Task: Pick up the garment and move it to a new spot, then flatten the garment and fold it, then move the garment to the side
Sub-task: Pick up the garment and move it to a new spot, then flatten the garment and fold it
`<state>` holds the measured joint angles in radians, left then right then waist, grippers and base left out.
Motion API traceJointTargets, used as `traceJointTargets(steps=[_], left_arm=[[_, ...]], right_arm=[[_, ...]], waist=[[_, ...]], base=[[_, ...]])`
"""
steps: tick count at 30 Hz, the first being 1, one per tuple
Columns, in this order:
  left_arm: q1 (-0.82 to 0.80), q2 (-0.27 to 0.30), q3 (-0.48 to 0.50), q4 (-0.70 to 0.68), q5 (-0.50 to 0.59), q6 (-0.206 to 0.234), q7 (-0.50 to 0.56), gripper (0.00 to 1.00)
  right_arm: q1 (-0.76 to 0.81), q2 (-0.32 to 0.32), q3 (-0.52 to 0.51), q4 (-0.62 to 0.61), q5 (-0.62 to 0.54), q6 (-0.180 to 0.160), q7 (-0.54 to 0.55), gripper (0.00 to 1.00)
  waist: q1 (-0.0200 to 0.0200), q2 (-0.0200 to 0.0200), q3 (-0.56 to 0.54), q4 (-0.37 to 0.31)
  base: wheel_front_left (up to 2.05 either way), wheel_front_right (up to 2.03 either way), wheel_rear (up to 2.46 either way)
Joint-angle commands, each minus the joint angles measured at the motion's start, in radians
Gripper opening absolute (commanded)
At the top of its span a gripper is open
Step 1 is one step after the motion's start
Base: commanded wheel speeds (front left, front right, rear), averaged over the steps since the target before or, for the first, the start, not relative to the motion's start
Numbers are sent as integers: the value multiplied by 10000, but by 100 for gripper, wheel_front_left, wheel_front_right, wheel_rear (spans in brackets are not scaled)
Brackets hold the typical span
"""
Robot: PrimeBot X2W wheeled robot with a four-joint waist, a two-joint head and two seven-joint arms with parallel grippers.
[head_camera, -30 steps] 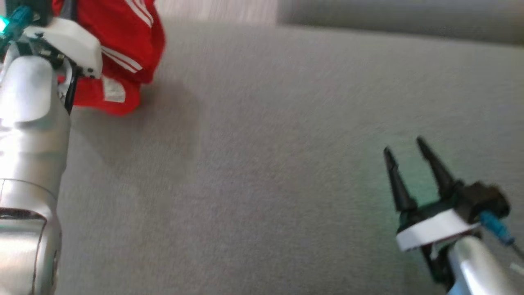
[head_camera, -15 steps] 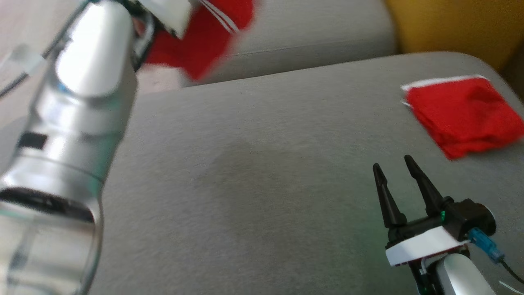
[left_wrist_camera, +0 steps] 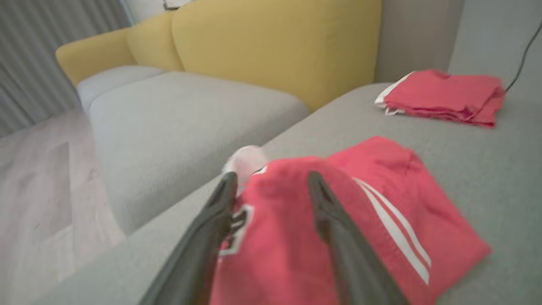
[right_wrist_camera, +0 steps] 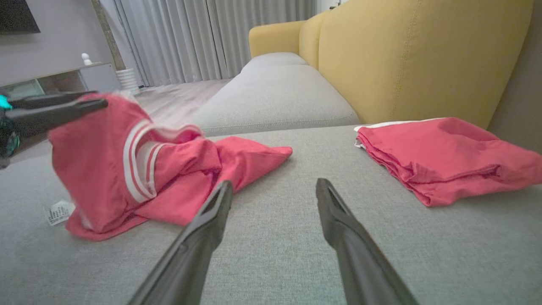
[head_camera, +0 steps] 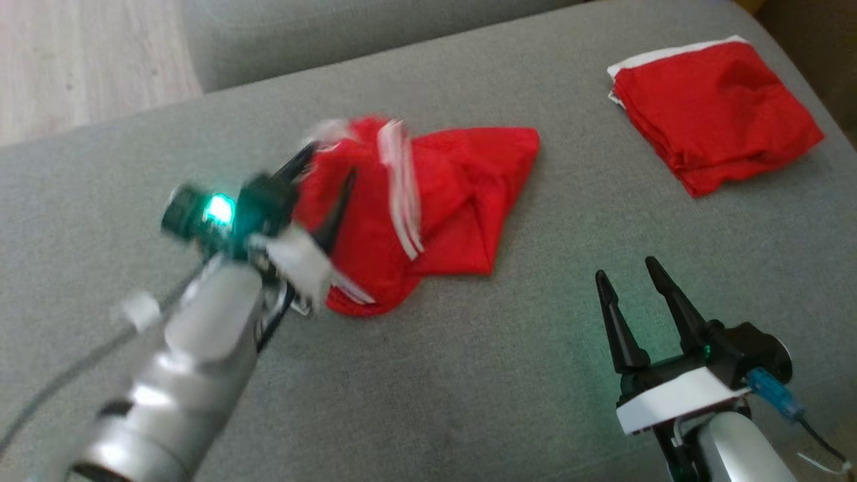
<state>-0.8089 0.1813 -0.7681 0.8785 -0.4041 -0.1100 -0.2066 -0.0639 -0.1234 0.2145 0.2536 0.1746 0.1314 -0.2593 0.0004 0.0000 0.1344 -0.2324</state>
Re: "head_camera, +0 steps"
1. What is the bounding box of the grey sofa ottoman cushion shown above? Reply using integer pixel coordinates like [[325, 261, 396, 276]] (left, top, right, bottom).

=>
[[179, 0, 590, 93]]

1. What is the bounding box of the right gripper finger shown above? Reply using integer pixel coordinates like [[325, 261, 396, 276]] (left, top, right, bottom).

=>
[[595, 270, 650, 374], [645, 256, 712, 355]]

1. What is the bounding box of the red garment with white stripes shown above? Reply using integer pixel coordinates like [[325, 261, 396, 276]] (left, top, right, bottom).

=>
[[291, 115, 542, 317]]

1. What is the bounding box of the folded red garment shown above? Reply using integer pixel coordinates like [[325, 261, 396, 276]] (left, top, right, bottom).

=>
[[607, 35, 826, 199]]

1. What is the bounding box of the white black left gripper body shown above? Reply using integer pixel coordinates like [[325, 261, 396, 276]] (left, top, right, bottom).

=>
[[261, 224, 337, 317]]

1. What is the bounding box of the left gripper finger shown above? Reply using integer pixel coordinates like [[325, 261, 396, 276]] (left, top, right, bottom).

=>
[[313, 167, 359, 256], [271, 143, 319, 186]]

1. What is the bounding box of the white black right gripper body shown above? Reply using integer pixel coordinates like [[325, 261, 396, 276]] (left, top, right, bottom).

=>
[[615, 355, 752, 437]]

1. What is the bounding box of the large grey sofa seat cushion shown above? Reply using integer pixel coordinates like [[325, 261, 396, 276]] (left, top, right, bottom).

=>
[[0, 0, 857, 482]]

